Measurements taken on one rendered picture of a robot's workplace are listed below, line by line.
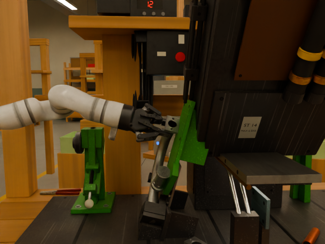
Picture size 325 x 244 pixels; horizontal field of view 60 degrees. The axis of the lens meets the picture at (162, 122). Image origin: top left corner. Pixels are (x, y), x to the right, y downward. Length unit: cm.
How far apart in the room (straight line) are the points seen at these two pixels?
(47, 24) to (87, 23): 1132
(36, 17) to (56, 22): 82
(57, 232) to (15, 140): 45
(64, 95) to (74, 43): 1098
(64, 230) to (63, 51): 1117
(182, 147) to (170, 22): 45
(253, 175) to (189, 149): 21
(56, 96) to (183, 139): 36
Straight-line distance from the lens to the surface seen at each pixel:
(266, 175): 62
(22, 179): 124
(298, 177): 65
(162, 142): 87
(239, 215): 72
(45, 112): 86
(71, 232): 89
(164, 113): 119
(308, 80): 66
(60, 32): 1206
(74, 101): 81
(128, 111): 80
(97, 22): 100
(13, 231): 101
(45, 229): 93
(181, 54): 99
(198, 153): 76
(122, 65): 109
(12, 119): 82
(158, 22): 99
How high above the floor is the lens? 131
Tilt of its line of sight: 7 degrees down
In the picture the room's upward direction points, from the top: straight up
